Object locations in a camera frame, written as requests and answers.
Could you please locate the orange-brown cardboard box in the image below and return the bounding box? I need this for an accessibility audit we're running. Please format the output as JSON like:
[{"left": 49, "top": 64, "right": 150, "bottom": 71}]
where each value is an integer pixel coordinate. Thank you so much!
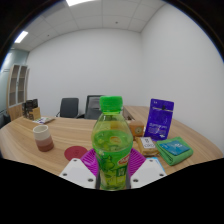
[{"left": 128, "top": 120, "right": 145, "bottom": 140}]

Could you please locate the flat blue packet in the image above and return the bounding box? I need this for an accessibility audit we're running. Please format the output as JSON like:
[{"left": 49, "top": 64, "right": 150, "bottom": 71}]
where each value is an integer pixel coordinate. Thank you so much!
[{"left": 159, "top": 140, "right": 188, "bottom": 157}]

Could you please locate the dark armchair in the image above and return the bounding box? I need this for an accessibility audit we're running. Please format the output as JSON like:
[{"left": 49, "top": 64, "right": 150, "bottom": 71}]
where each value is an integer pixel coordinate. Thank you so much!
[{"left": 0, "top": 112, "right": 11, "bottom": 129}]

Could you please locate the wooden side desk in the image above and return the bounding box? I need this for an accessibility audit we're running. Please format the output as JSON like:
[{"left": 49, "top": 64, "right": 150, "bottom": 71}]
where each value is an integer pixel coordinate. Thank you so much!
[{"left": 122, "top": 105, "right": 151, "bottom": 123}]

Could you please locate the purple pouch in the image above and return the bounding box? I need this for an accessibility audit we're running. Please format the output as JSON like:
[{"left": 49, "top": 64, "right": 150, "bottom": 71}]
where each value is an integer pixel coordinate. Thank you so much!
[{"left": 143, "top": 98, "right": 175, "bottom": 141}]

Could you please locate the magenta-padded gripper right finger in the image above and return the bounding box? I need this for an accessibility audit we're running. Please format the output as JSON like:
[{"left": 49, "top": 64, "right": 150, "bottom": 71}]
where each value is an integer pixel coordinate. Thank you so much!
[{"left": 126, "top": 148, "right": 168, "bottom": 190}]

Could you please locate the white and brown cup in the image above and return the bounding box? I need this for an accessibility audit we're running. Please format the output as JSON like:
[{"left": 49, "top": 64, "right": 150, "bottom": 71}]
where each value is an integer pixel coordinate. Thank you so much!
[{"left": 32, "top": 124, "right": 55, "bottom": 153}]

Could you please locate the black office chair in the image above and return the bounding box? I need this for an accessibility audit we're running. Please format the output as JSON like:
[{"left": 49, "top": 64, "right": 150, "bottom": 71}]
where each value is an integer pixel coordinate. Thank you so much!
[{"left": 55, "top": 97, "right": 80, "bottom": 119}]

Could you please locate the green drink bottle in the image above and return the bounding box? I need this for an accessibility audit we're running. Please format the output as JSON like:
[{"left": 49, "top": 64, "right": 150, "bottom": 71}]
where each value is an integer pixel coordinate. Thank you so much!
[{"left": 91, "top": 95, "right": 134, "bottom": 192}]

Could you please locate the rectangular ceiling light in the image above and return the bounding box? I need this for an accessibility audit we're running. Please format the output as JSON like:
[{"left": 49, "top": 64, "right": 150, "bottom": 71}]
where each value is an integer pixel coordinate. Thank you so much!
[
  {"left": 13, "top": 30, "right": 29, "bottom": 44},
  {"left": 65, "top": 0, "right": 96, "bottom": 7}
]

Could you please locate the folded green cloth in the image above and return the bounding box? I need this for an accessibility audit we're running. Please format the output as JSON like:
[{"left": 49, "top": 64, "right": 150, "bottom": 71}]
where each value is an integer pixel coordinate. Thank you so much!
[{"left": 155, "top": 136, "right": 194, "bottom": 167}]

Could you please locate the small brown cardboard box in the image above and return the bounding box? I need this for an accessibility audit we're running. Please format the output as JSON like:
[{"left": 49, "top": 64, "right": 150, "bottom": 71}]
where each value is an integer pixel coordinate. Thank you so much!
[{"left": 28, "top": 106, "right": 42, "bottom": 121}]

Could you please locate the flat round red coaster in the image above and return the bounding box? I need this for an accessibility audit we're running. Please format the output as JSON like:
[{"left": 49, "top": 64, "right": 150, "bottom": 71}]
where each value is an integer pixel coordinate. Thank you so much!
[{"left": 63, "top": 145, "right": 89, "bottom": 162}]

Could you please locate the grey mesh office chair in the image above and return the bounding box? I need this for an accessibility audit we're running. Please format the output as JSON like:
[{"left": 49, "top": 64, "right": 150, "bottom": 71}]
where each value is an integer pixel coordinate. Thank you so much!
[{"left": 77, "top": 94, "right": 104, "bottom": 120}]

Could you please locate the wooden shelf unit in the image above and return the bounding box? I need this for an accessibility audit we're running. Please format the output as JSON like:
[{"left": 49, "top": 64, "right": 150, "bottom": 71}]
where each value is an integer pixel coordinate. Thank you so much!
[{"left": 5, "top": 64, "right": 30, "bottom": 122}]

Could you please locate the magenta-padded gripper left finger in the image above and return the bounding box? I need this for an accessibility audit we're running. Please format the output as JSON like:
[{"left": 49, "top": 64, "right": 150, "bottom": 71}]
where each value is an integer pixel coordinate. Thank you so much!
[{"left": 58, "top": 148, "right": 101, "bottom": 190}]

